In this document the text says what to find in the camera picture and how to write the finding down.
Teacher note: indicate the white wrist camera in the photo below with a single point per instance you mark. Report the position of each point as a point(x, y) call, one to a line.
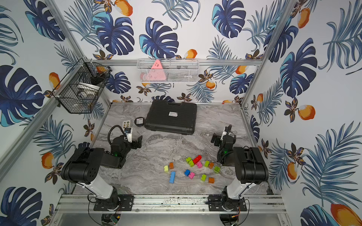
point(128, 132)
point(225, 132)

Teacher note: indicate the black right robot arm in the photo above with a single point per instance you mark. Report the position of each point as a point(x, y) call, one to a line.
point(250, 170)

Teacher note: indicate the black wire basket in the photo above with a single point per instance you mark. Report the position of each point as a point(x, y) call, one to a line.
point(83, 88)

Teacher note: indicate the pink triangle object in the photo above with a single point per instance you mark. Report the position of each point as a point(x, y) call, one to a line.
point(156, 73)

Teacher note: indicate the green lego brick right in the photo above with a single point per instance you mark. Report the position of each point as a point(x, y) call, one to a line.
point(217, 169)

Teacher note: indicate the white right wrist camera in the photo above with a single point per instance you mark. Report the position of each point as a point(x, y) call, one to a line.
point(225, 132)

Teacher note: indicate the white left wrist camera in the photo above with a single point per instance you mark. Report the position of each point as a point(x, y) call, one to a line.
point(128, 132)

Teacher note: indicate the small blue lego brick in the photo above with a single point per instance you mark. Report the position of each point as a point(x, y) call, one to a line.
point(187, 173)

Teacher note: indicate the magenta lego brick middle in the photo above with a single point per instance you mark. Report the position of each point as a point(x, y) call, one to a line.
point(199, 164)

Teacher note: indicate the white button control box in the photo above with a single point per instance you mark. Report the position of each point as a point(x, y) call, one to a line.
point(126, 124)

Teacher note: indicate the pink lego brick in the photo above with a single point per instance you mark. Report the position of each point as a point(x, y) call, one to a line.
point(191, 175)

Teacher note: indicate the long blue lego brick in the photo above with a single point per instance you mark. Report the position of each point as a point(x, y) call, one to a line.
point(172, 177)

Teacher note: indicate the red lego brick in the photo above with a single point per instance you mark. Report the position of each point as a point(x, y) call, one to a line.
point(197, 159)

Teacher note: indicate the white wire shelf basket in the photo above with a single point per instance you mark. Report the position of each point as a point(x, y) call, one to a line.
point(176, 70)

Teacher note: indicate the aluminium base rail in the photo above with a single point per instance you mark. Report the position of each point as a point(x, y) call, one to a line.
point(175, 204)

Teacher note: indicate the orange lego brick front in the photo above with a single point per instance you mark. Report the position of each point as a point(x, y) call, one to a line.
point(211, 180)

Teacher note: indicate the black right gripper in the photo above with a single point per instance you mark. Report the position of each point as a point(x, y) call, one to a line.
point(218, 140)

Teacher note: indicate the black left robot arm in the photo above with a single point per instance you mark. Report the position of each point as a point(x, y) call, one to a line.
point(83, 169)

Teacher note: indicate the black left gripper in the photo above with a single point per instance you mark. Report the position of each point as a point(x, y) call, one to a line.
point(135, 142)

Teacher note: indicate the black round tape roll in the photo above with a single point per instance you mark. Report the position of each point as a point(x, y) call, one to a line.
point(139, 121)

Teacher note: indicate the black plastic tool case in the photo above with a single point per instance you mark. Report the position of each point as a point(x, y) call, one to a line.
point(172, 117)

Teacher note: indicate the green lego brick front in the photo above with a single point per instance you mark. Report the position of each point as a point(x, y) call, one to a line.
point(203, 177)

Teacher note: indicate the green lego brick cluster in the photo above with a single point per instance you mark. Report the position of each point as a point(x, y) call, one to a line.
point(190, 162)

